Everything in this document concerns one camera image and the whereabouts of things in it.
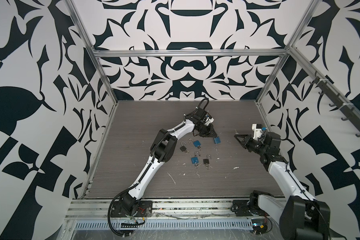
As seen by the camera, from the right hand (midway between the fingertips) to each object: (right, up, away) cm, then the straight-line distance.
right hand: (236, 135), depth 81 cm
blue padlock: (-7, -5, +16) cm, 18 cm away
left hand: (-5, -1, +15) cm, 16 cm away
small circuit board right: (+7, -42, -10) cm, 43 cm away
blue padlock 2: (-20, -7, +16) cm, 26 cm away
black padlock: (-28, -10, +13) cm, 33 cm away
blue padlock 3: (-21, -16, +8) cm, 27 cm away
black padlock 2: (-15, -17, +8) cm, 24 cm away
